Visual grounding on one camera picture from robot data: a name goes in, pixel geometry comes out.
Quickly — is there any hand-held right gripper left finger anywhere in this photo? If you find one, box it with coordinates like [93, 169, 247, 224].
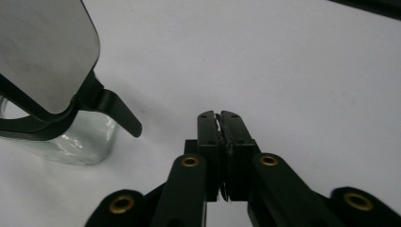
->
[183, 110, 227, 202]

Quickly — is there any glass jar with black lid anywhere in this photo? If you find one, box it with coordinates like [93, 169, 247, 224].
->
[0, 0, 143, 166]

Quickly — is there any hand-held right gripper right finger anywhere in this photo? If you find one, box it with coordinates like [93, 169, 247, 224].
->
[219, 110, 261, 202]

